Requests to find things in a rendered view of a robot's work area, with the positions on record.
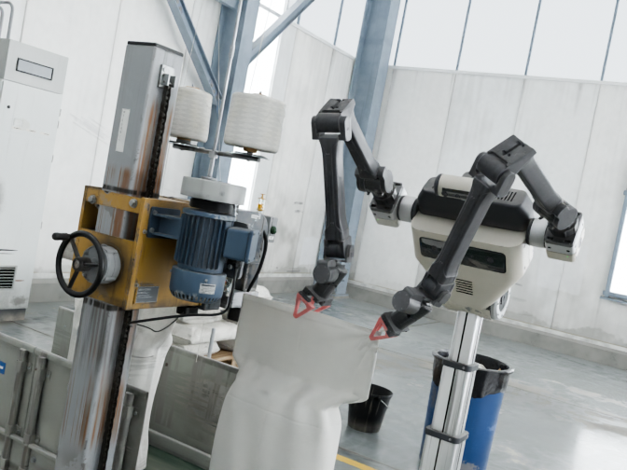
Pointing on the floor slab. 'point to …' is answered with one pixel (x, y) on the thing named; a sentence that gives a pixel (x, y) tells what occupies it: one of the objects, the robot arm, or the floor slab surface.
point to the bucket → (369, 410)
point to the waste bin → (497, 380)
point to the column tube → (107, 324)
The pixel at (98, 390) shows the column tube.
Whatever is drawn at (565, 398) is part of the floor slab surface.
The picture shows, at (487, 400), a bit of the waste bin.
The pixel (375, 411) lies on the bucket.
